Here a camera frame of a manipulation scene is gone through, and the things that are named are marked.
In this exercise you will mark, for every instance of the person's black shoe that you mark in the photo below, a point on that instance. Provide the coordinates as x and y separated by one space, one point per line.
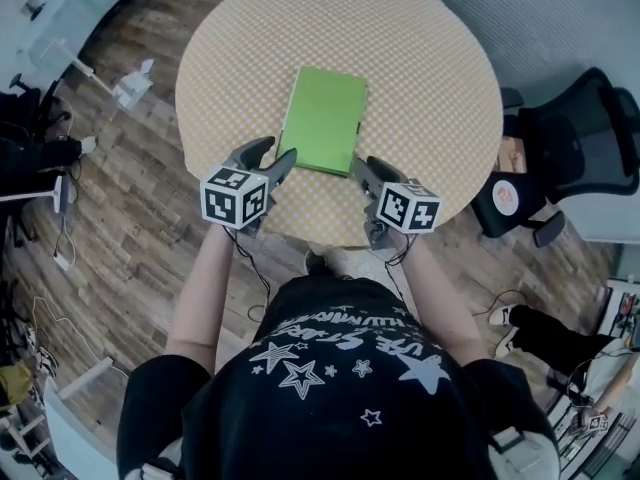
317 263

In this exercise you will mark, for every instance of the person's left forearm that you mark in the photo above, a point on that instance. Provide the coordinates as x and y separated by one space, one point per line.
200 298

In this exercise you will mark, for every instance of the small black desk object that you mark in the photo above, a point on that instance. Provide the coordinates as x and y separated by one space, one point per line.
34 7

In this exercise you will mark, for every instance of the black star-print T-shirt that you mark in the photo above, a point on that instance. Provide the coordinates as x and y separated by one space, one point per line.
340 398

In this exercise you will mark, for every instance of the person's right forearm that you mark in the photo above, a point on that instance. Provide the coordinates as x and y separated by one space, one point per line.
440 298

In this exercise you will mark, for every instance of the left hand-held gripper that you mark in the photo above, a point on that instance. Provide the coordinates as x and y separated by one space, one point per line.
227 200

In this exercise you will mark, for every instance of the round yellow checkered table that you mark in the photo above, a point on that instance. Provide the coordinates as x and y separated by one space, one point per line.
425 93

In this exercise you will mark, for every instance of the white paper box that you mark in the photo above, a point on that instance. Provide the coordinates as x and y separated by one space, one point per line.
132 85

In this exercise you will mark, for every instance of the black mesh office chair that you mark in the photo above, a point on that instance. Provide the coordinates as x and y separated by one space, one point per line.
585 148

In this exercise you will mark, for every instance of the white wearable pack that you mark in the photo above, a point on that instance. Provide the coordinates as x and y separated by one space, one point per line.
525 450

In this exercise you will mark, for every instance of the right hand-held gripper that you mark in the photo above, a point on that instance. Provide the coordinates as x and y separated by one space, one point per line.
407 208

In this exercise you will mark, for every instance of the white round disc red print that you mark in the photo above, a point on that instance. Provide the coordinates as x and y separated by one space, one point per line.
504 198

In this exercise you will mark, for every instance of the green notebook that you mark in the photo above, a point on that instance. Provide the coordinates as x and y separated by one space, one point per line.
322 118

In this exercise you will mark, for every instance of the white power strip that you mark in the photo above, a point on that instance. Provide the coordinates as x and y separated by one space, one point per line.
62 260

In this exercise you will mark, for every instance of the white floor stand bar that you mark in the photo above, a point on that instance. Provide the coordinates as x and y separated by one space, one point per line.
30 195

